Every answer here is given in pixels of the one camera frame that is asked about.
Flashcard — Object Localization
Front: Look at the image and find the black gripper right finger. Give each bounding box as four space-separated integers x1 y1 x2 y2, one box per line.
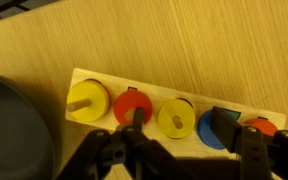
210 106 242 153

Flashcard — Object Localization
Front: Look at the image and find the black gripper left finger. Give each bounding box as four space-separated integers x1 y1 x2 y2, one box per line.
133 108 144 128

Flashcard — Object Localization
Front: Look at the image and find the wooden peg board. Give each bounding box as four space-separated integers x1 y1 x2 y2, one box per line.
66 68 286 159

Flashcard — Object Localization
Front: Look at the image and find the black bowl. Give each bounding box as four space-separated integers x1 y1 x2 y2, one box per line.
0 76 58 180

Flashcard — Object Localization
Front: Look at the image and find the blue ring on board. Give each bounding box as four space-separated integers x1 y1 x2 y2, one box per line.
196 109 242 150

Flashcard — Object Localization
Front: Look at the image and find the red ring on peg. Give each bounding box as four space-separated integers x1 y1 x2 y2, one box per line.
113 90 154 126

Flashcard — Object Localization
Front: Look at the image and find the orange ring on board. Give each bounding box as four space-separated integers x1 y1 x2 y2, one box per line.
242 117 279 138

